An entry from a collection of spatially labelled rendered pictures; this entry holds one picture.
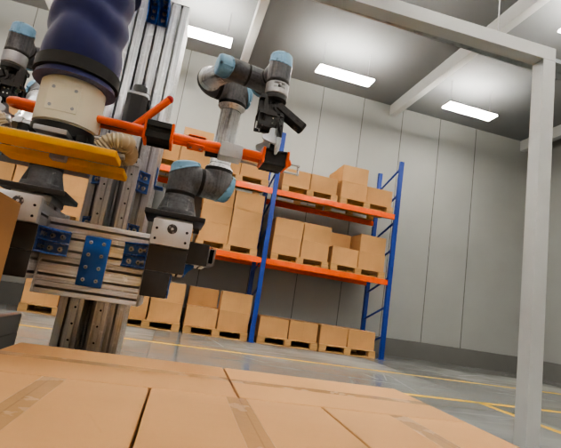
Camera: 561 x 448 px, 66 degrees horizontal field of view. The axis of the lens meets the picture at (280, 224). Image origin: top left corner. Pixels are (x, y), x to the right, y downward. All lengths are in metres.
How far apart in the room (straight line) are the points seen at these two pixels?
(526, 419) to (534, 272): 1.06
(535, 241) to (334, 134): 7.74
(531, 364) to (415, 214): 8.02
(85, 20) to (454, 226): 11.21
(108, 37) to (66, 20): 0.11
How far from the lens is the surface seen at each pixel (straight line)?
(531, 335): 3.81
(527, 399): 3.83
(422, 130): 12.20
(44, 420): 0.80
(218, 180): 1.78
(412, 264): 11.26
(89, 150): 1.21
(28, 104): 1.40
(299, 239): 8.77
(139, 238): 1.70
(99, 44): 1.37
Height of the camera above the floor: 0.76
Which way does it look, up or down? 10 degrees up
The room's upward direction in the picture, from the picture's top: 9 degrees clockwise
